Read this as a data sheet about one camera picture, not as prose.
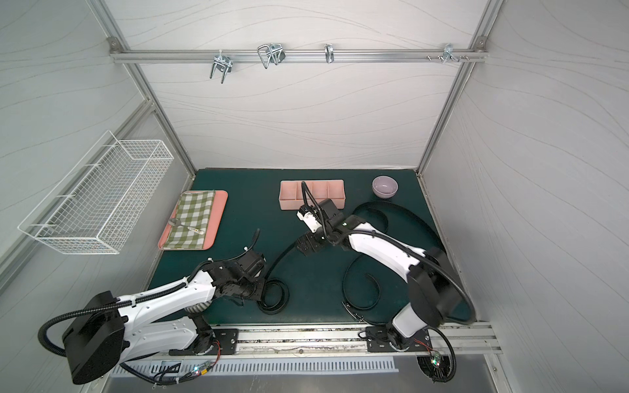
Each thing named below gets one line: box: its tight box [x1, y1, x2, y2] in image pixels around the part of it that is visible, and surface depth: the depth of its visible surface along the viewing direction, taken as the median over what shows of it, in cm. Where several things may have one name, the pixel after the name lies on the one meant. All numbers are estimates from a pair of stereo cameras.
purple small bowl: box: [371, 175, 399, 199], surface depth 111 cm
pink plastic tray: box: [157, 189, 229, 251], surface depth 103 cm
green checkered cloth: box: [162, 189, 216, 250], surface depth 103 cm
